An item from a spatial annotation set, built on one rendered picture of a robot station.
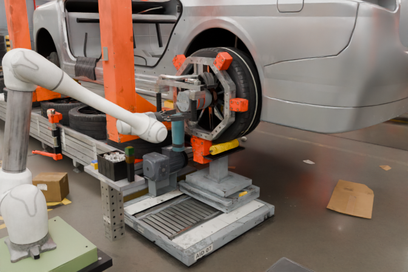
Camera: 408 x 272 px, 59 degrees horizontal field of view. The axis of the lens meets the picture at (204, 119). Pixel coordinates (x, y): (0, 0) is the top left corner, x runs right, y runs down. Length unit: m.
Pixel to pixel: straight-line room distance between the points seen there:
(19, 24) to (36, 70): 2.72
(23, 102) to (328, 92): 1.48
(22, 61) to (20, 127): 0.34
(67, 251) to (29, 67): 0.79
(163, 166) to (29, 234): 1.18
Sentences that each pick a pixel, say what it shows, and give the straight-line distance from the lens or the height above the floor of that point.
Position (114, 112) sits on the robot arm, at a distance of 1.68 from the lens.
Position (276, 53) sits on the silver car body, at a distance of 2.17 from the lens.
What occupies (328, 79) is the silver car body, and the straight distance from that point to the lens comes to 2.02.
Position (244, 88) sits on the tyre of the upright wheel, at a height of 0.94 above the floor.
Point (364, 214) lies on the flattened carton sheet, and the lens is 2.91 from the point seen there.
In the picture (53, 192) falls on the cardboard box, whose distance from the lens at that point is 3.06.
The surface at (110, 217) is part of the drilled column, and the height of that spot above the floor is 0.17.
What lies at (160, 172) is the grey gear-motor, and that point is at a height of 0.30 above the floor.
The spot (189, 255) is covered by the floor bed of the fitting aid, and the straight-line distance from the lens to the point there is 2.15.
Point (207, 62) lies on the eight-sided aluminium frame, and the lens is 2.31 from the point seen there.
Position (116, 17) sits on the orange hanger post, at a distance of 2.51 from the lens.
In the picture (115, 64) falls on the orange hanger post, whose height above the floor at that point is 1.07.
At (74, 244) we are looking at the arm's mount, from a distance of 1.79.
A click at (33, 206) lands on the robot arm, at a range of 1.69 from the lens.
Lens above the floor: 1.31
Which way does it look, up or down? 14 degrees down
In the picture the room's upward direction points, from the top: straight up
